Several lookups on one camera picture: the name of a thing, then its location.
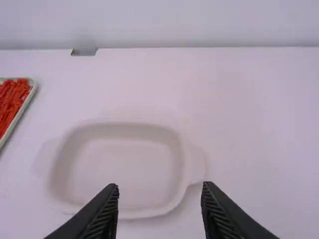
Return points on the pale tray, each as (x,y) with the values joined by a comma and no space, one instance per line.
(26,100)

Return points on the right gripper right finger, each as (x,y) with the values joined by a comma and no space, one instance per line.
(221,216)

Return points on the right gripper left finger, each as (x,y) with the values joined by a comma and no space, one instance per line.
(99,216)

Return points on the white dish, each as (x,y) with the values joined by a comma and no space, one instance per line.
(124,161)

